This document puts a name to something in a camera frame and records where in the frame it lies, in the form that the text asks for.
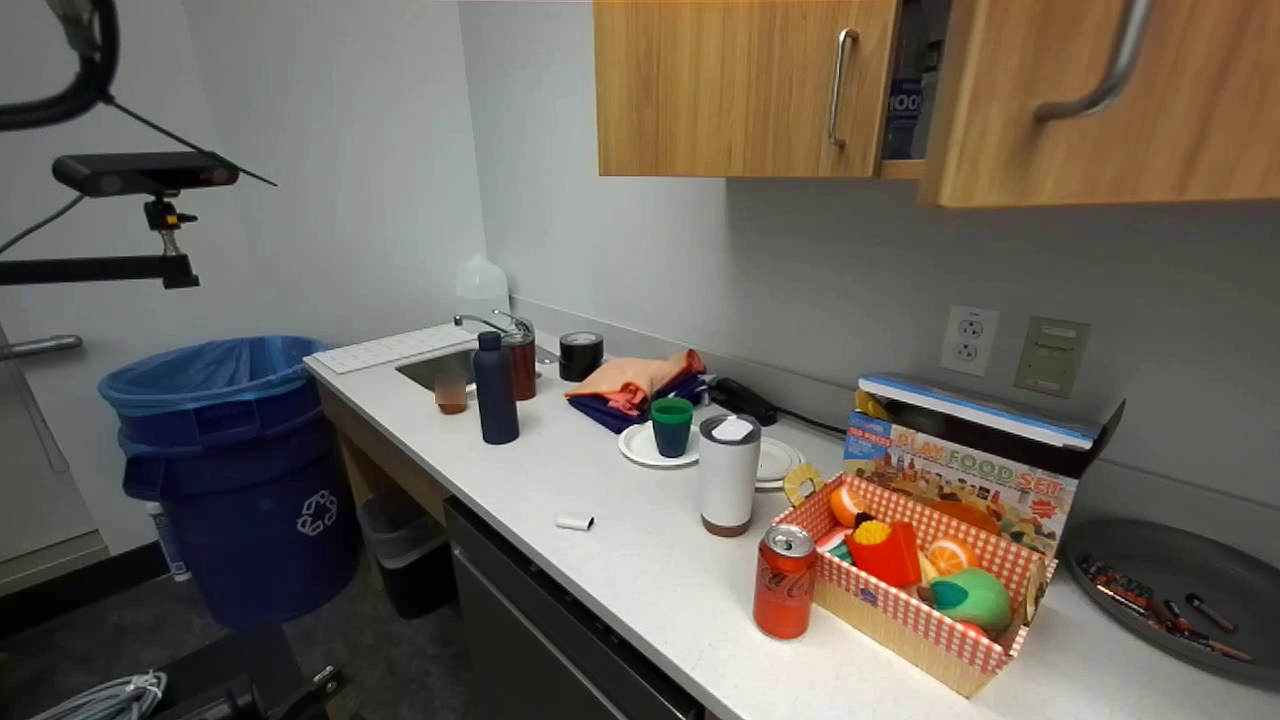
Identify wooden cabinet door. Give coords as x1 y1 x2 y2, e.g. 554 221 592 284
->
926 0 1280 213
592 0 905 183

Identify peach orange cloth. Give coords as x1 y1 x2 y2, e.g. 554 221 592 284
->
564 344 710 419

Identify coral red cloth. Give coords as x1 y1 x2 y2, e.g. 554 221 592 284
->
606 382 661 419

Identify black mug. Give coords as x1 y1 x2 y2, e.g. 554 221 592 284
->
555 330 607 388

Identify navy blue cloth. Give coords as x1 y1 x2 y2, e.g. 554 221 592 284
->
569 368 713 440

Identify green and blue cup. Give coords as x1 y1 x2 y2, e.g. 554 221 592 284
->
646 394 700 464

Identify white plate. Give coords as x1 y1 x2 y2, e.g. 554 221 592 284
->
750 432 814 498
611 416 710 477

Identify dark red bottle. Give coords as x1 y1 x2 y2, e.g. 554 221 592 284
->
504 317 545 405

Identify white tumbler brown base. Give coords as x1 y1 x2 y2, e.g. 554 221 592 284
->
696 407 766 539

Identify metal faucet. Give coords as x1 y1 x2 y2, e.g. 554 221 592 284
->
448 310 541 355

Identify translucent white jug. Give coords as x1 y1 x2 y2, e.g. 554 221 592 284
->
448 252 522 334

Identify steel sink basin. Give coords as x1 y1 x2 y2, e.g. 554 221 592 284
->
394 344 483 400

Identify orange toy fruit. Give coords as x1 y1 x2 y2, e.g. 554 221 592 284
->
825 480 880 533

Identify red soda can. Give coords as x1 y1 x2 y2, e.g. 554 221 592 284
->
750 519 820 645

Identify wooden sink base cabinet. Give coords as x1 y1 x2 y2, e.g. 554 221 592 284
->
311 384 462 533

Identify dark dishwasher front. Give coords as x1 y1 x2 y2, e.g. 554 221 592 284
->
444 498 713 720

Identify small black trash bin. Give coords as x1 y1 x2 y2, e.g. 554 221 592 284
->
356 491 462 620

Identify red toy with yellow top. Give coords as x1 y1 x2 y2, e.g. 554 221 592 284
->
843 513 926 596

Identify blue toy food box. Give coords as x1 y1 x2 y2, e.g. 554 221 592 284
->
839 368 1128 560

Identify bottle with dark blue label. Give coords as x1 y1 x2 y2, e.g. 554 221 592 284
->
880 71 937 163

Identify orange slice toy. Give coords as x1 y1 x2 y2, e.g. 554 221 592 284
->
922 533 985 580

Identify red checkered cardboard tray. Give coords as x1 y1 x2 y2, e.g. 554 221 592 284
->
773 464 1062 702

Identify green toy fruit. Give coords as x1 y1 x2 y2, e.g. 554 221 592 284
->
926 563 1021 642

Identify blue recycling bin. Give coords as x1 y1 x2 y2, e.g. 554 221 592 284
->
96 330 370 637

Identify dark grey round tray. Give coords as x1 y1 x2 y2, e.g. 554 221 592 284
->
1062 513 1280 695

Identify pens in grey tray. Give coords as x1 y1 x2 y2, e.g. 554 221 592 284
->
1079 558 1262 668

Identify yellow ring toy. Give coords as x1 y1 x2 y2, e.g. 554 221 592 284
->
780 456 833 513

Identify wooden wall cabinet body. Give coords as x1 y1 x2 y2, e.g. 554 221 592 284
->
590 0 1280 213

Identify white wall outlet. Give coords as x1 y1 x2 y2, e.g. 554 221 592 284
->
937 302 1006 382

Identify metal cabinet door handle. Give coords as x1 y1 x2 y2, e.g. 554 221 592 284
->
1031 0 1155 130
825 23 866 157

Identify beige wall switch plate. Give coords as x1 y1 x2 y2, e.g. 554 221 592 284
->
1014 311 1098 405

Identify thin black cable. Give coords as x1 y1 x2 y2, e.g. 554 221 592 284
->
101 93 280 191

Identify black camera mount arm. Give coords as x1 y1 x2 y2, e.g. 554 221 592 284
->
0 195 207 295

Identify black stereo camera bar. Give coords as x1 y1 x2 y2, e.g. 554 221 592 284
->
48 150 245 206

